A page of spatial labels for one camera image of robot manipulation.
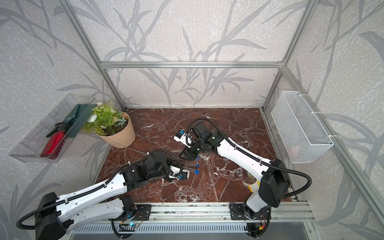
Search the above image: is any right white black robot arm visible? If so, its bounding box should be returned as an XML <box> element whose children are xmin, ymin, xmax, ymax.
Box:
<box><xmin>174</xmin><ymin>122</ymin><xmax>290</xmax><ymax>213</ymax></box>

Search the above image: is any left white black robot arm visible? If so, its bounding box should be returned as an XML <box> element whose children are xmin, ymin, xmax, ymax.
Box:
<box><xmin>35</xmin><ymin>152</ymin><xmax>181</xmax><ymax>240</ymax></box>

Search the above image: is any terracotta pot with green plant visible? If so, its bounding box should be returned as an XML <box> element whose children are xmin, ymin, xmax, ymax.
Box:
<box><xmin>83</xmin><ymin>102</ymin><xmax>136</xmax><ymax>149</ymax></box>

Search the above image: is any yellow work glove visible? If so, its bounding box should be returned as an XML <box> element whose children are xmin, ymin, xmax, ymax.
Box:
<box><xmin>248</xmin><ymin>181</ymin><xmax>260</xmax><ymax>193</ymax></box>

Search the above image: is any red spray bottle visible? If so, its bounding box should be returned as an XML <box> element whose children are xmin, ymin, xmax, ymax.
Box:
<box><xmin>40</xmin><ymin>123</ymin><xmax>69</xmax><ymax>160</ymax></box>

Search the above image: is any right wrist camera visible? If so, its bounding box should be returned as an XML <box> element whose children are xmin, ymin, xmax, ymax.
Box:
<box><xmin>174</xmin><ymin>130</ymin><xmax>194</xmax><ymax>148</ymax></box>

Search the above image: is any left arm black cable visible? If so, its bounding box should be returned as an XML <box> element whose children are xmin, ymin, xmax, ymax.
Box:
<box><xmin>15</xmin><ymin>149</ymin><xmax>184</xmax><ymax>230</ymax></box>

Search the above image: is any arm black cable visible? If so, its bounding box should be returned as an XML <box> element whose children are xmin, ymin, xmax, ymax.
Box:
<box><xmin>185</xmin><ymin>117</ymin><xmax>313</xmax><ymax>199</ymax></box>
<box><xmin>15</xmin><ymin>149</ymin><xmax>184</xmax><ymax>230</ymax></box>

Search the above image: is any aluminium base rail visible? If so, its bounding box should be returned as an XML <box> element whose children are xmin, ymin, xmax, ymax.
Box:
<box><xmin>71</xmin><ymin>201</ymin><xmax>316</xmax><ymax>224</ymax></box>

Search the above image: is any white wire mesh basket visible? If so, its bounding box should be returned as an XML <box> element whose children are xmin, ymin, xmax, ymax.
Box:
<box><xmin>271</xmin><ymin>91</ymin><xmax>334</xmax><ymax>164</ymax></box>

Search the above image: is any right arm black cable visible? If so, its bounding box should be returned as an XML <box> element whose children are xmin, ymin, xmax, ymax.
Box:
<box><xmin>185</xmin><ymin>117</ymin><xmax>313</xmax><ymax>199</ymax></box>

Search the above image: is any clear plastic wall bin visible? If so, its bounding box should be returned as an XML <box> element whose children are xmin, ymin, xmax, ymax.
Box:
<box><xmin>10</xmin><ymin>94</ymin><xmax>96</xmax><ymax>163</ymax></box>

